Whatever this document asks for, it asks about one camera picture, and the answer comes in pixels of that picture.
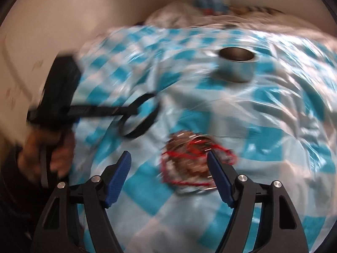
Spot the dark striped cloth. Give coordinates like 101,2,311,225
232,5,286,16

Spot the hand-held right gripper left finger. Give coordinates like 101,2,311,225
33,151,131,253

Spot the round metal tin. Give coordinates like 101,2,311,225
214,46,259,83

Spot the person's left hand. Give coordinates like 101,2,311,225
19,130,76,183

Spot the blue white checked plastic sheet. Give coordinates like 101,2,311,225
71,26,337,253

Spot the red cord necklace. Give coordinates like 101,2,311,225
160,137,238,186

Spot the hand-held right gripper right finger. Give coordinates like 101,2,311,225
207,151,308,253

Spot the black strap loop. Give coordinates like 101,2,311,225
67,92,160,139

